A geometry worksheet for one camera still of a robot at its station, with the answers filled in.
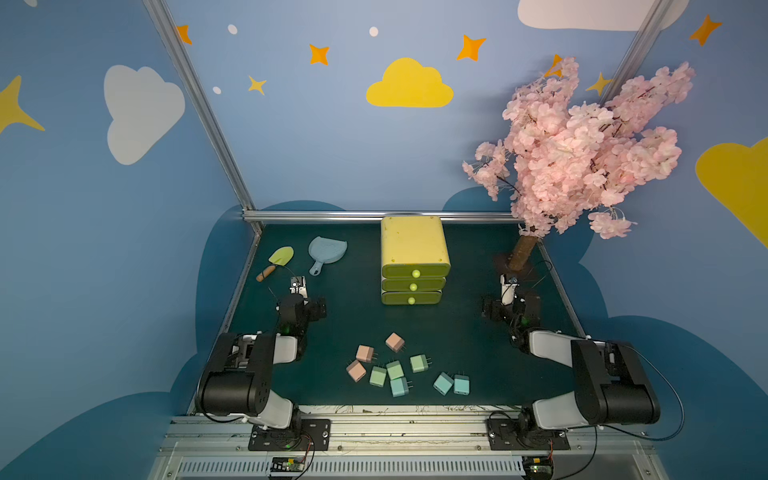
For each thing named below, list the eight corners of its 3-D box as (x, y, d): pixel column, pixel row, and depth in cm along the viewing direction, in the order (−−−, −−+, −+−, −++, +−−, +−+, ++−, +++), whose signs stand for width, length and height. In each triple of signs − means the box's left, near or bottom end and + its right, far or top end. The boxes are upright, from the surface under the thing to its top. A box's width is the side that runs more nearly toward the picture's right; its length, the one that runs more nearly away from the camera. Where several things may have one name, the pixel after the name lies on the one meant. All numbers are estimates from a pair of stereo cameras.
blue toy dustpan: (304, 275, 108) (302, 271, 106) (311, 240, 119) (310, 236, 117) (343, 275, 108) (343, 272, 106) (347, 240, 119) (347, 236, 117)
